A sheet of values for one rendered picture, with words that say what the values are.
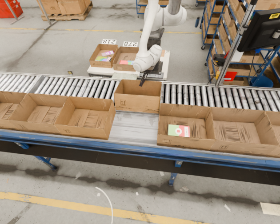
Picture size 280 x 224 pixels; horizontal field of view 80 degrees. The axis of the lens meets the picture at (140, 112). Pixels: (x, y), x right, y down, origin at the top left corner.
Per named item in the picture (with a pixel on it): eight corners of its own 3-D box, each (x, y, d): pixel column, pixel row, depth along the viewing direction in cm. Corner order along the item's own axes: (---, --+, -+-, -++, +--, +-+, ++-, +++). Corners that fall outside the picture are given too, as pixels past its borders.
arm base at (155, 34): (143, 26, 182) (142, 21, 178) (162, 28, 177) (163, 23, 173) (138, 36, 173) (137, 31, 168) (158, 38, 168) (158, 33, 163)
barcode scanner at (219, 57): (210, 61, 171) (214, 52, 163) (221, 62, 171) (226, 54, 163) (210, 65, 168) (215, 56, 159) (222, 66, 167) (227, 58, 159)
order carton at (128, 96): (161, 97, 168) (162, 81, 158) (159, 114, 144) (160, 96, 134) (122, 94, 173) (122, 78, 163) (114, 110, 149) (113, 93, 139)
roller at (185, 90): (187, 87, 191) (187, 83, 187) (189, 124, 160) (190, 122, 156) (182, 86, 192) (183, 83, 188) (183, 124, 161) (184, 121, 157)
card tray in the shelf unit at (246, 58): (224, 44, 233) (226, 38, 225) (247, 45, 230) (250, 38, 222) (230, 62, 209) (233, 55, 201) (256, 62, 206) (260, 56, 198)
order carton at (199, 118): (205, 118, 142) (210, 106, 128) (209, 150, 124) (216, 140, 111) (158, 115, 147) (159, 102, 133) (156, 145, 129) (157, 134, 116)
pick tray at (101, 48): (119, 51, 233) (118, 44, 225) (112, 68, 210) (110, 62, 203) (100, 50, 237) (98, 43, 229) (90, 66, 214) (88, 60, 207)
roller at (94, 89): (100, 81, 204) (99, 78, 200) (86, 115, 173) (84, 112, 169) (96, 81, 204) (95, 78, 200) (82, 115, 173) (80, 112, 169)
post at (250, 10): (219, 89, 192) (260, 2, 122) (220, 92, 189) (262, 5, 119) (209, 88, 193) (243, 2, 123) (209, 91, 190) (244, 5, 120)
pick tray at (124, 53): (140, 54, 227) (140, 47, 219) (135, 71, 204) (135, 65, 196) (120, 52, 231) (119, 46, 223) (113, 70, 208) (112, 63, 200)
